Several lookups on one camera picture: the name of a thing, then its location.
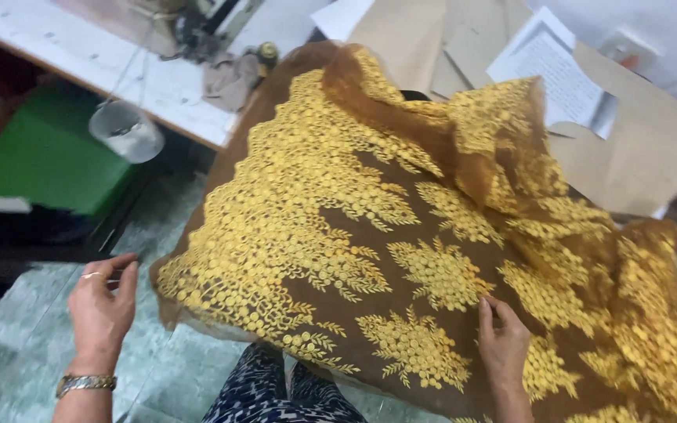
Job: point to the person's left hand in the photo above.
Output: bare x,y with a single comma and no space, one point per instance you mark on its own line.
99,320

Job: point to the green plastic stool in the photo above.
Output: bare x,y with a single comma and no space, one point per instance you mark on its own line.
50,156

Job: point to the white sewing table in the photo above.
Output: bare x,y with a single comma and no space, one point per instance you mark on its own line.
138,59

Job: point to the white printed paper sheet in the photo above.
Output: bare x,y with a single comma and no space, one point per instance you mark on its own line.
556,76

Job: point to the metal wristwatch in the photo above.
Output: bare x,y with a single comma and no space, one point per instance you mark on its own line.
84,383

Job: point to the clear plastic cup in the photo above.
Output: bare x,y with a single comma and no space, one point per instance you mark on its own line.
126,130

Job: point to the white wall socket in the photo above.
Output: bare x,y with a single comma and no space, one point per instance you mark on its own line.
629,50

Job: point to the person's right hand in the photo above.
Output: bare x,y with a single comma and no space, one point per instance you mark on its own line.
504,346

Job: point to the beige cloth scrap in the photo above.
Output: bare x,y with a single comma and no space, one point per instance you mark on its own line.
231,81

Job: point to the person's right fingers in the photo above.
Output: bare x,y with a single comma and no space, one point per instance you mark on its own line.
491,314

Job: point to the thread spool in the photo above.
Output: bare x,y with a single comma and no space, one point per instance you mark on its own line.
267,56

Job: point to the brown gold embroidered lace fabric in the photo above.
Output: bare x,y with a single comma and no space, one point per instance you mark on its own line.
409,247

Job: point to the sewing machine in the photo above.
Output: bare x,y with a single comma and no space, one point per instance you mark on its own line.
197,26

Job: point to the brown pattern paper sheets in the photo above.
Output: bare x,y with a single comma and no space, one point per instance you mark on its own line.
626,129

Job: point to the person's patterned trousers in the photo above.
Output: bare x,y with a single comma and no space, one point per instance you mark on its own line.
280,391

